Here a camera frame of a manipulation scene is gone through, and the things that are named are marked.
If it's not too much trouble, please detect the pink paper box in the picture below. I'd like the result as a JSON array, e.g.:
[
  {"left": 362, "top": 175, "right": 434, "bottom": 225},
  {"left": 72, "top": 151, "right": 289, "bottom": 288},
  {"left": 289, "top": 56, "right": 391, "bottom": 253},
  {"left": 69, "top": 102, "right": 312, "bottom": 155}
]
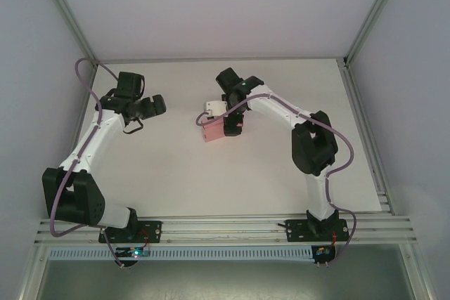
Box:
[{"left": 200, "top": 117, "right": 244, "bottom": 144}]

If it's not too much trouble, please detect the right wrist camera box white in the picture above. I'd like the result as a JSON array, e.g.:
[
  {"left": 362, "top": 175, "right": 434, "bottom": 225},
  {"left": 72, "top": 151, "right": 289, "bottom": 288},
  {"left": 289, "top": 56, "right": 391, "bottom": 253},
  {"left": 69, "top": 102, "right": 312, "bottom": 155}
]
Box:
[{"left": 202, "top": 99, "right": 229, "bottom": 119}]

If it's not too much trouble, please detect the black left gripper cable loop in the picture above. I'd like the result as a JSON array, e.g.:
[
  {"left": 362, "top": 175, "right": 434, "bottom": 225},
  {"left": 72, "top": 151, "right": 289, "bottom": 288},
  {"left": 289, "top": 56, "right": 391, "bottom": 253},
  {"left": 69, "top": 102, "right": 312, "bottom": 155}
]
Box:
[{"left": 122, "top": 118, "right": 146, "bottom": 136}]

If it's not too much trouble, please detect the thin aluminium frame bar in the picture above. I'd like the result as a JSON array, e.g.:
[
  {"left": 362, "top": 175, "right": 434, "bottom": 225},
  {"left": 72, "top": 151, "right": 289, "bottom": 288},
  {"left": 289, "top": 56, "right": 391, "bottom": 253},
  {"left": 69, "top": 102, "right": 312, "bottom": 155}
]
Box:
[{"left": 96, "top": 56, "right": 347, "bottom": 66}]

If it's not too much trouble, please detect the aluminium frame post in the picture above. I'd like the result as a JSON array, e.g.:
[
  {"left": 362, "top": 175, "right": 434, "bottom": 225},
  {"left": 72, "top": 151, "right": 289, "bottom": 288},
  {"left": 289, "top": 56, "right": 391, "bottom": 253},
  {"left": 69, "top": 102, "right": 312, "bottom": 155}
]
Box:
[
  {"left": 34, "top": 0, "right": 101, "bottom": 67},
  {"left": 342, "top": 0, "right": 406, "bottom": 69}
]

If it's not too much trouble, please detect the wide aluminium mounting rail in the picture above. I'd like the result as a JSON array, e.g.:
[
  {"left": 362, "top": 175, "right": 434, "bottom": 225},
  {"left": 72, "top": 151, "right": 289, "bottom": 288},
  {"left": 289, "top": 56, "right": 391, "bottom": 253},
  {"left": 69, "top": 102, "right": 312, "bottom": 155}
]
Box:
[{"left": 33, "top": 214, "right": 420, "bottom": 247}]

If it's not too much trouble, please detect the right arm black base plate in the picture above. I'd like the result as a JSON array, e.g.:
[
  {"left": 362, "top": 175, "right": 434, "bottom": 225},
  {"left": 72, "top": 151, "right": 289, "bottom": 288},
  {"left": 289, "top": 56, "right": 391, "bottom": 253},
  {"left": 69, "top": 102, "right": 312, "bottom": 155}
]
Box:
[{"left": 286, "top": 219, "right": 351, "bottom": 244}]

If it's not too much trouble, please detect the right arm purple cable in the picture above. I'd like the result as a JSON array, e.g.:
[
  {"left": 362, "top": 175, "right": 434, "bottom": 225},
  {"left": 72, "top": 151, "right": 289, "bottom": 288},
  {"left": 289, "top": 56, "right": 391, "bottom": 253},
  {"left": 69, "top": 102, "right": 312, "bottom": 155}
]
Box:
[{"left": 195, "top": 92, "right": 359, "bottom": 268}]

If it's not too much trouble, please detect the grey slotted cable duct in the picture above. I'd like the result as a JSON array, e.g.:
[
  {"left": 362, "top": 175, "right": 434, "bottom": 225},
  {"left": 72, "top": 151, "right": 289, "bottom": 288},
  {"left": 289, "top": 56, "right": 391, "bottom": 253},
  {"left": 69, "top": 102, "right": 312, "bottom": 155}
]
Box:
[{"left": 47, "top": 246, "right": 316, "bottom": 263}]

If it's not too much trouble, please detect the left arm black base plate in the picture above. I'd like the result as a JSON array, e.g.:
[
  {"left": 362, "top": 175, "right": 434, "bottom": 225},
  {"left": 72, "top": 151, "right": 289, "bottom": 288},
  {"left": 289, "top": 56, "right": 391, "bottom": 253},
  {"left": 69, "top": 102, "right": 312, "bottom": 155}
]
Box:
[{"left": 98, "top": 220, "right": 163, "bottom": 244}]

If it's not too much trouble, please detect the black round mount disc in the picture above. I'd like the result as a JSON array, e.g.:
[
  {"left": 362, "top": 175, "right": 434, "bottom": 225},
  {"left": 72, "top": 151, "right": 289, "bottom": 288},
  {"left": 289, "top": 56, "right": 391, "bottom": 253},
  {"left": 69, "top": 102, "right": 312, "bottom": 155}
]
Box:
[
  {"left": 112, "top": 257, "right": 140, "bottom": 270},
  {"left": 314, "top": 256, "right": 337, "bottom": 269}
]

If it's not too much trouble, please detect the aluminium frame leg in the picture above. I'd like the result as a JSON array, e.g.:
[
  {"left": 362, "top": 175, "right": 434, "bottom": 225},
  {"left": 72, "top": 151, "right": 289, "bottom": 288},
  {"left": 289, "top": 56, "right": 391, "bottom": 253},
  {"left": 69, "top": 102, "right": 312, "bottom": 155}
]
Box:
[
  {"left": 17, "top": 243, "right": 51, "bottom": 300},
  {"left": 401, "top": 243, "right": 437, "bottom": 300}
]

